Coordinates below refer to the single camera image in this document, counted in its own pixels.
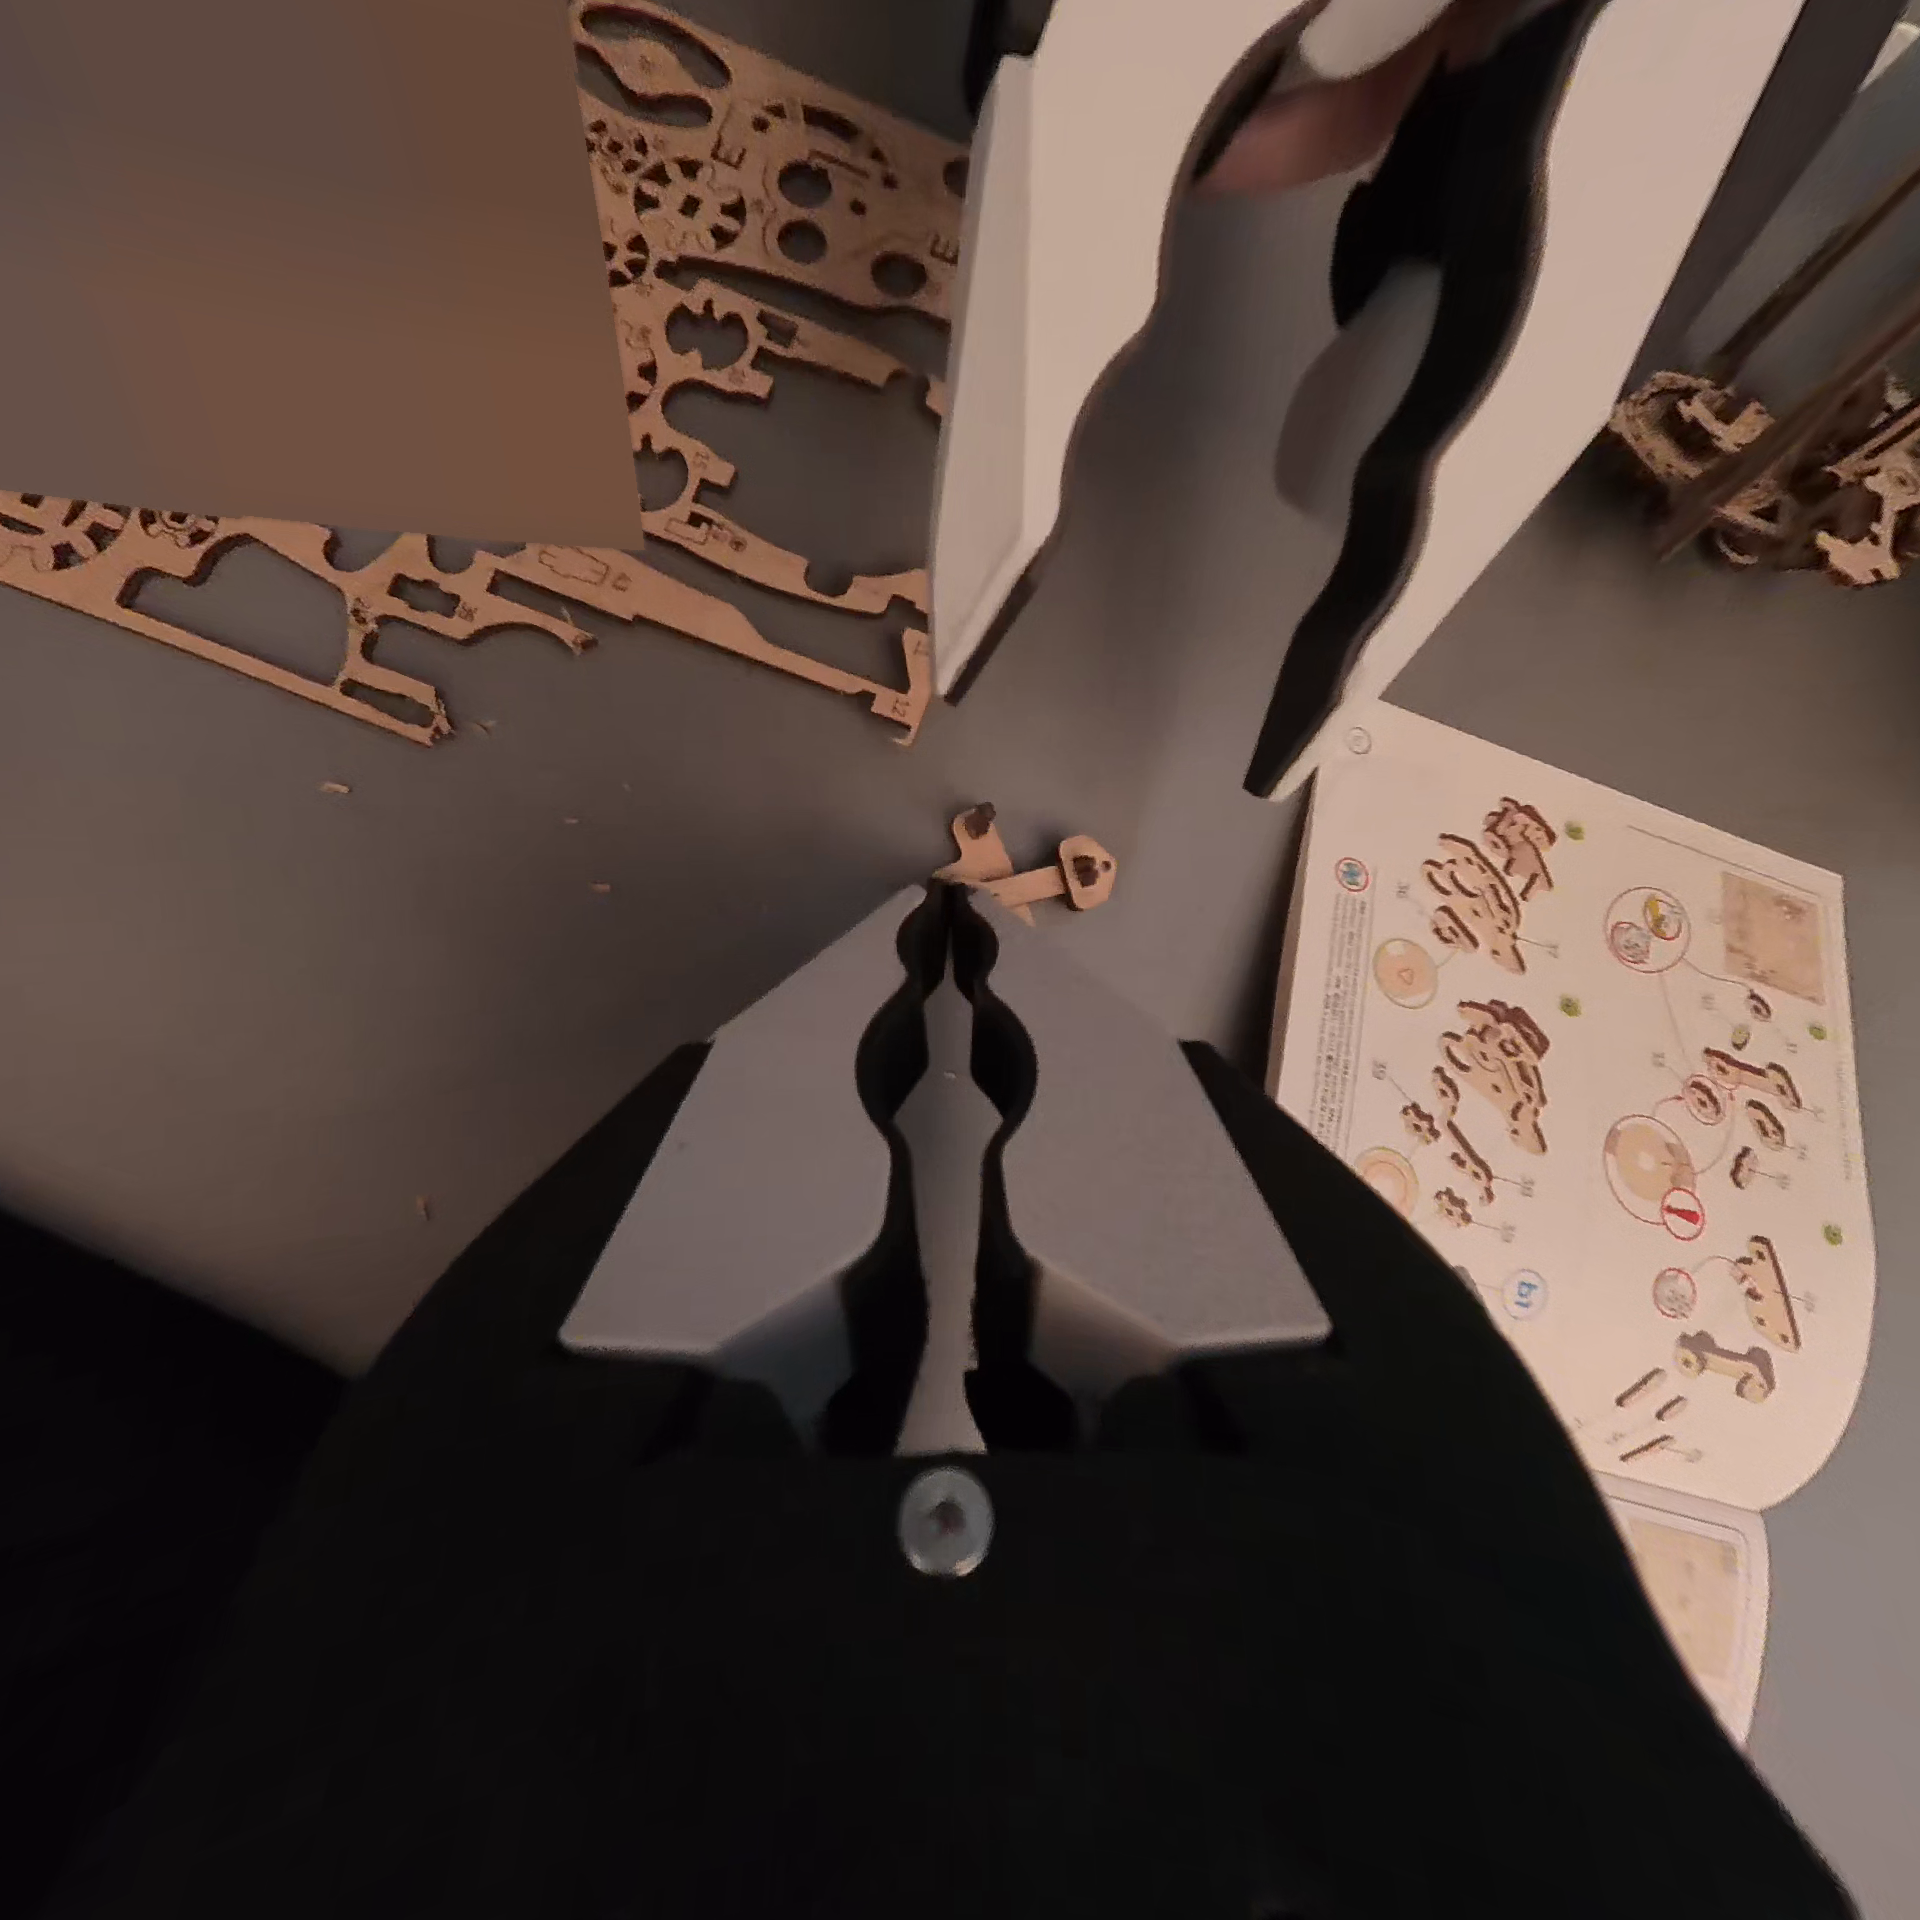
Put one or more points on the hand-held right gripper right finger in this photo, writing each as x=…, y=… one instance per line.
x=1185, y=1231

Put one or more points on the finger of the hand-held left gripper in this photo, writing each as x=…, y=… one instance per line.
x=1051, y=271
x=1621, y=224

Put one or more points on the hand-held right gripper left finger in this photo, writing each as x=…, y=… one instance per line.
x=721, y=1231

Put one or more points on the small wooden model assembly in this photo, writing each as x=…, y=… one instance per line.
x=990, y=858

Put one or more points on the large partly assembled wooden model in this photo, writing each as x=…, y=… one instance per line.
x=1681, y=421

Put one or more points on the wooden laser-cut parts sheet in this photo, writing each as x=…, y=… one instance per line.
x=675, y=608

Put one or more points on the person's left hand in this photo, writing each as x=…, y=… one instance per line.
x=1307, y=136

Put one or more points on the wooden sheet with oval holes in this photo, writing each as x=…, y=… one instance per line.
x=841, y=294

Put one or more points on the open instruction booklet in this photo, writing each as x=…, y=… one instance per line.
x=1575, y=1080

